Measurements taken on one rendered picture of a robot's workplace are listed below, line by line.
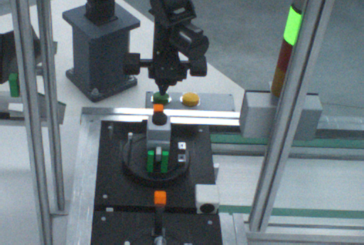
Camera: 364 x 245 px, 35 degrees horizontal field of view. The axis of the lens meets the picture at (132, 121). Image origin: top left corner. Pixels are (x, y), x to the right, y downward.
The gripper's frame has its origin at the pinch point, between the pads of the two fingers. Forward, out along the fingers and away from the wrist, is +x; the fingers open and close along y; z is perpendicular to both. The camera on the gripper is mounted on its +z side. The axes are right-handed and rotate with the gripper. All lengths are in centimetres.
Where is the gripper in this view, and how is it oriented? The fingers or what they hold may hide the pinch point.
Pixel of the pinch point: (163, 82)
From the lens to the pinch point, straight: 133.1
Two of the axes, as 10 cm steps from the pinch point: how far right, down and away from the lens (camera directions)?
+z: -0.1, 6.6, -7.5
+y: 10.0, 0.2, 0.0
